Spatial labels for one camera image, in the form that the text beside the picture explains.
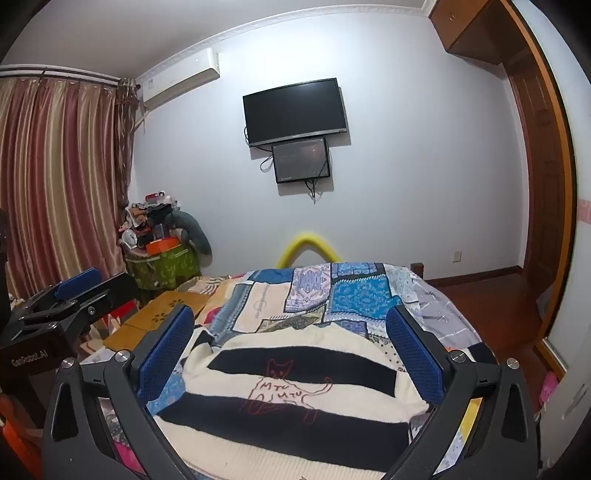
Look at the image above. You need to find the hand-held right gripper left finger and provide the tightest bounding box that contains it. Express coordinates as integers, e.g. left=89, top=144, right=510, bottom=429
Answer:
left=41, top=304, right=204, bottom=480

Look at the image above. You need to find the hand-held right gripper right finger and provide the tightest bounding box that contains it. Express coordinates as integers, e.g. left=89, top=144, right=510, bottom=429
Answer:
left=385, top=305, right=541, bottom=480

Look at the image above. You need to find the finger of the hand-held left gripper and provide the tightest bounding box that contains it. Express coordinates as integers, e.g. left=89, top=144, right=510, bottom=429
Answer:
left=55, top=272, right=139, bottom=344
left=8, top=268, right=103, bottom=326

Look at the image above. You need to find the black and white striped sweater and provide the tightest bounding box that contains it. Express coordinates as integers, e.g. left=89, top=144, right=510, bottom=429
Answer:
left=148, top=323, right=437, bottom=480

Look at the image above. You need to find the wooden lap desk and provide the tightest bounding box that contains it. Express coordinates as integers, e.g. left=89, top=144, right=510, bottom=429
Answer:
left=104, top=291, right=211, bottom=352

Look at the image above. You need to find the green fabric storage box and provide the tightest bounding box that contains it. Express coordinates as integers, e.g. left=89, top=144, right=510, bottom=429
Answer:
left=126, top=247, right=202, bottom=292

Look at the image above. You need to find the orange box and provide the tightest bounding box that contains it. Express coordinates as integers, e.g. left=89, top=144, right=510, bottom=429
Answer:
left=146, top=237, right=181, bottom=256

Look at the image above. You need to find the pile of clutter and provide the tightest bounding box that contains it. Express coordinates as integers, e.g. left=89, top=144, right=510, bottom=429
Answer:
left=120, top=189, right=185, bottom=254

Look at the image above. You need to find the blue patchwork quilt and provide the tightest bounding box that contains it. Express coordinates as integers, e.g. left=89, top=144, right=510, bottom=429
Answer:
left=148, top=262, right=499, bottom=480

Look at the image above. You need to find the striped red curtain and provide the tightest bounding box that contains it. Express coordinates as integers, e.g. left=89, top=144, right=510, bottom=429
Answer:
left=0, top=76, right=137, bottom=303

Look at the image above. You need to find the grey neck pillow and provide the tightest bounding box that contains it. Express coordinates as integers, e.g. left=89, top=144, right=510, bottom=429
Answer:
left=167, top=210, right=213, bottom=267

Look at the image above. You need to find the yellow foam tube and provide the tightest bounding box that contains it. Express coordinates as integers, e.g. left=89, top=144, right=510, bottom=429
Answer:
left=276, top=229, right=341, bottom=269

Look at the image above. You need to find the white air conditioner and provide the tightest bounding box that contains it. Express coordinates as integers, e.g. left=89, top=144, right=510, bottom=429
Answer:
left=137, top=47, right=221, bottom=112

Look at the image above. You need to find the wooden door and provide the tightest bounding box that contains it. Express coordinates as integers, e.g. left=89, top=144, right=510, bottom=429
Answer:
left=427, top=0, right=579, bottom=384

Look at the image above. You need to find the small black wall monitor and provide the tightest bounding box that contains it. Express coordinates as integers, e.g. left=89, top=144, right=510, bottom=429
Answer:
left=271, top=137, right=332, bottom=184

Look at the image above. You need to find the large black wall television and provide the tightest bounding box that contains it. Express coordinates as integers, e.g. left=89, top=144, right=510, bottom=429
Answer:
left=243, top=78, right=350, bottom=148

